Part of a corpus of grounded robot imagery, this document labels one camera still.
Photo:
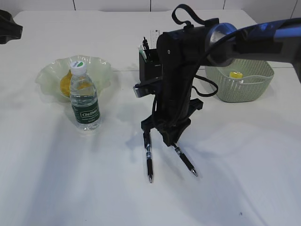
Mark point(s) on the green woven plastic basket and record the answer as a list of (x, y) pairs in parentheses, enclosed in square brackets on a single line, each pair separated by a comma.
[(257, 77)]

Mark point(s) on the clear water bottle green label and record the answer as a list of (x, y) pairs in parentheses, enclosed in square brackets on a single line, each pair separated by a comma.
[(83, 97)]

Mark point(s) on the teal utility knife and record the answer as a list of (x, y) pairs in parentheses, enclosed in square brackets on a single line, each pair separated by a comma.
[(142, 53)]

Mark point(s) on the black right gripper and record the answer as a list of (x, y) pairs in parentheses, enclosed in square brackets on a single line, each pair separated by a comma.
[(181, 53)]

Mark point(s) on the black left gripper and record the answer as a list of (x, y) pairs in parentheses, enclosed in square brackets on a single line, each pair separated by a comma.
[(9, 29)]

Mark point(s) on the yellow pear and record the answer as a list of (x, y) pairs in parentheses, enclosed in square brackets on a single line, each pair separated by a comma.
[(66, 82)]

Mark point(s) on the black pen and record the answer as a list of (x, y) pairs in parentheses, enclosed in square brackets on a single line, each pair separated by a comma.
[(149, 164), (185, 160), (146, 48)]

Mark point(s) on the clear plastic ruler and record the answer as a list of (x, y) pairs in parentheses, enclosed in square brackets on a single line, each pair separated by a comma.
[(154, 34)]

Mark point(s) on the black square pen holder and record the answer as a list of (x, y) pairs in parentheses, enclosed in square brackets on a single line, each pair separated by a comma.
[(149, 69)]

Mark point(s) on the translucent green wavy glass plate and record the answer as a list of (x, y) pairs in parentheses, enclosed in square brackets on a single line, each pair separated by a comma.
[(49, 78)]

